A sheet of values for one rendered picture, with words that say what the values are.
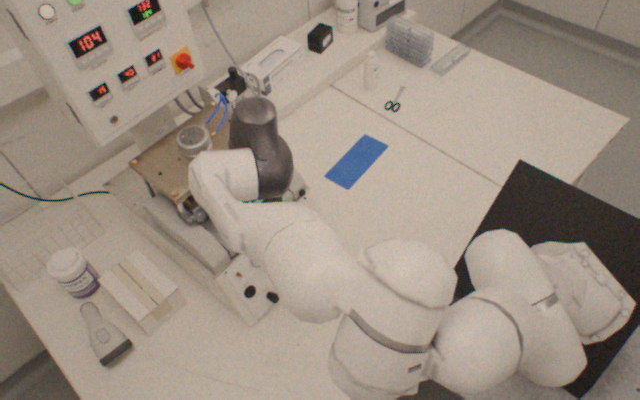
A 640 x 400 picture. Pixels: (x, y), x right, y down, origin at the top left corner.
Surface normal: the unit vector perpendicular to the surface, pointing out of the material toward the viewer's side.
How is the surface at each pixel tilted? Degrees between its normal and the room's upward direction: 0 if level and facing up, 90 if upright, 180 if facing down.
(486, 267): 50
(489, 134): 0
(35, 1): 90
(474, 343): 17
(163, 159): 0
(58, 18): 90
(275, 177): 58
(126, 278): 1
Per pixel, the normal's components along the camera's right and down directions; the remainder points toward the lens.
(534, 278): 0.28, -0.35
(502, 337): 0.52, -0.52
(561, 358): 0.36, 0.12
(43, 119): 0.71, 0.52
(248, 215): -0.37, -0.70
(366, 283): -0.67, 0.00
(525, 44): -0.07, -0.62
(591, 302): 0.08, 0.18
